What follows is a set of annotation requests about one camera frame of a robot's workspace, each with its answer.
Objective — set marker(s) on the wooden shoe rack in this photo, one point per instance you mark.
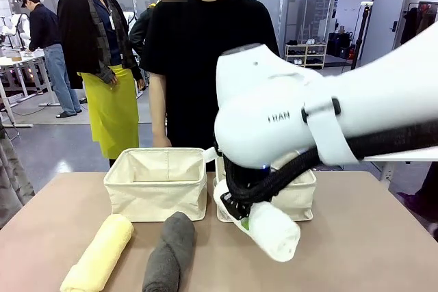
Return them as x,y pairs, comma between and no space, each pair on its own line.
306,56

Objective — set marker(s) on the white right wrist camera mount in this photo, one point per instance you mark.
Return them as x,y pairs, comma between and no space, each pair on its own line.
212,153

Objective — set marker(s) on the person in dark green jacket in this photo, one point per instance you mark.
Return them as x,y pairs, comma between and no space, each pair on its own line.
138,32

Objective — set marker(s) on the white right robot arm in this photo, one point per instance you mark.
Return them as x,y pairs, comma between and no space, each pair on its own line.
291,107

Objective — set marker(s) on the white background desk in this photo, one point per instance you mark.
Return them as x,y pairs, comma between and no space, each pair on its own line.
20,59

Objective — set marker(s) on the person's right hand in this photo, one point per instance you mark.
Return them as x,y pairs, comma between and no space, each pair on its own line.
162,141

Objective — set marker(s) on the white towel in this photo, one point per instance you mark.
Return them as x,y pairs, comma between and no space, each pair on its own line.
277,234

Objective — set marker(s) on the black tripod pole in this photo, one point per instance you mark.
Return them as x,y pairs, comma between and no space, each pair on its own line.
359,42

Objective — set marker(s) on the black clothes rack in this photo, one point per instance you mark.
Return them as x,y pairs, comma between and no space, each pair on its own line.
415,22

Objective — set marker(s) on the large white table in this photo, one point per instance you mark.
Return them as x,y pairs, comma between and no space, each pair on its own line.
400,158

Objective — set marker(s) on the grey hanging cloth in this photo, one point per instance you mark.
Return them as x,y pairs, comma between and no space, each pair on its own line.
13,175

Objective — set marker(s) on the grey rolled towel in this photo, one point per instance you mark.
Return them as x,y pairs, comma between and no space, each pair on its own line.
169,254

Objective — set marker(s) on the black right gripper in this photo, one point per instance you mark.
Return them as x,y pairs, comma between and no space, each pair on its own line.
236,204

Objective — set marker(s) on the person's right forearm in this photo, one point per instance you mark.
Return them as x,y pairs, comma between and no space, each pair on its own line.
158,117

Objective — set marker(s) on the black coat on mannequin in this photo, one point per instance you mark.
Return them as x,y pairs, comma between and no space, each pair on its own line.
77,32

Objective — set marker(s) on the man in navy top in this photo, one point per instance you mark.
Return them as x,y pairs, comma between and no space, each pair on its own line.
44,28

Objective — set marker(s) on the yellow towel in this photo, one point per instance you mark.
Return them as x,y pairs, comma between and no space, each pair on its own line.
99,258

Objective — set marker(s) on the cream fabric basket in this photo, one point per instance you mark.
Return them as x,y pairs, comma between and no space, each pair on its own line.
301,199
154,199

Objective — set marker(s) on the grey door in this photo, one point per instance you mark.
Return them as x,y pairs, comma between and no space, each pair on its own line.
385,15

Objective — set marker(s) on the small white background robot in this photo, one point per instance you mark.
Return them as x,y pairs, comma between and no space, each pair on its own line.
15,28

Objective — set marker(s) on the person in black t-shirt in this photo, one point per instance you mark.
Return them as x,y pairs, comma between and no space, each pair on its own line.
198,66

